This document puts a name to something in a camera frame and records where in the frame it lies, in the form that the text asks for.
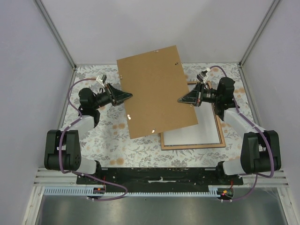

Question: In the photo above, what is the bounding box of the aluminium corner post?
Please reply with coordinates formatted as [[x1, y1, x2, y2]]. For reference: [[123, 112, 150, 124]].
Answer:
[[239, 0, 281, 68], [34, 0, 77, 70]]

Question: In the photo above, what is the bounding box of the right aluminium corner post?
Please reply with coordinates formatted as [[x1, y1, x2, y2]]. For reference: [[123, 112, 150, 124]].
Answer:
[[239, 0, 281, 68]]

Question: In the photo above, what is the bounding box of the white slotted cable duct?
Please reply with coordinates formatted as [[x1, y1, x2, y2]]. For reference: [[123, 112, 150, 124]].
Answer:
[[44, 186, 220, 197]]

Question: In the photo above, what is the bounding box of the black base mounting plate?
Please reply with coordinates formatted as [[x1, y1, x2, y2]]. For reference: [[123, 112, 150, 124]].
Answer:
[[76, 167, 244, 191]]

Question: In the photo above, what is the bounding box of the floral patterned table mat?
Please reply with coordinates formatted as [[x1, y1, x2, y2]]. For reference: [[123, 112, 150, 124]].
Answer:
[[80, 63, 253, 167]]

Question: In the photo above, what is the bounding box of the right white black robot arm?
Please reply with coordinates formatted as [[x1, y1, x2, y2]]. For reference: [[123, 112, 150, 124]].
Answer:
[[178, 77, 281, 185]]

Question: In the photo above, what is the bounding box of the wooden picture frame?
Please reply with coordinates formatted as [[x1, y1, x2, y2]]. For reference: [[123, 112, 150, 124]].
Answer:
[[160, 80, 227, 150]]

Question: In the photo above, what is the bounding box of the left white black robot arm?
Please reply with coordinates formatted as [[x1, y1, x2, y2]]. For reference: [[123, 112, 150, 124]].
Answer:
[[44, 84, 133, 184]]

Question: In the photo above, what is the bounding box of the printed pier photo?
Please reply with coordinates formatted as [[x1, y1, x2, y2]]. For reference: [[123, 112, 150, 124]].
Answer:
[[162, 106, 223, 146]]

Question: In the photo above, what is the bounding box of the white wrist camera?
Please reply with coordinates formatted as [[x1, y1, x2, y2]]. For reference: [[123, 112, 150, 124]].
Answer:
[[96, 74, 107, 86], [197, 69, 210, 83]]

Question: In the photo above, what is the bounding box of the brown cardboard backing board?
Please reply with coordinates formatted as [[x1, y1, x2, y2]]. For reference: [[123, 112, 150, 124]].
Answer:
[[117, 45, 198, 139]]

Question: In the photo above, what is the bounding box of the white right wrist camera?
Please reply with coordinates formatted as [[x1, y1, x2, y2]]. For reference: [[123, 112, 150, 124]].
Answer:
[[197, 69, 210, 83]]

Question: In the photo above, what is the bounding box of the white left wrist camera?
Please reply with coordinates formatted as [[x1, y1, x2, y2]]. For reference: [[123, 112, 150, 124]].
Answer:
[[96, 74, 107, 86]]

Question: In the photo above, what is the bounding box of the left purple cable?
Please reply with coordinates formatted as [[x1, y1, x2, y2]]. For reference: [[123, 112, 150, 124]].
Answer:
[[59, 78, 128, 202]]

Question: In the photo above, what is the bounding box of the aluminium front rail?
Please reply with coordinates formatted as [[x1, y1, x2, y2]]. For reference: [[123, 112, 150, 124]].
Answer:
[[34, 167, 289, 188]]

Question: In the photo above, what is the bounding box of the purple cable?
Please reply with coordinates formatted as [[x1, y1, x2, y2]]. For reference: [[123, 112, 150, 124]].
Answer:
[[206, 66, 275, 203], [59, 78, 128, 202]]

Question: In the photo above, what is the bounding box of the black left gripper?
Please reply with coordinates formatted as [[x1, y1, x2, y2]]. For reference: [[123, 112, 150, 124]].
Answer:
[[92, 83, 133, 110]]

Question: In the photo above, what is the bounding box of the left aluminium corner post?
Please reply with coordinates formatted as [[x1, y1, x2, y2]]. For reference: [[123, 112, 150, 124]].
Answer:
[[34, 0, 77, 70]]

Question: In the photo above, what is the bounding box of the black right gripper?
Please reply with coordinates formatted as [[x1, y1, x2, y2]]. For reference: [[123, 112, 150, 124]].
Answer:
[[178, 82, 221, 107]]

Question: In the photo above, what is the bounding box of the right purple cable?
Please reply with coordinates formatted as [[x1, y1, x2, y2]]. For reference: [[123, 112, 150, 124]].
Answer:
[[206, 66, 275, 203]]

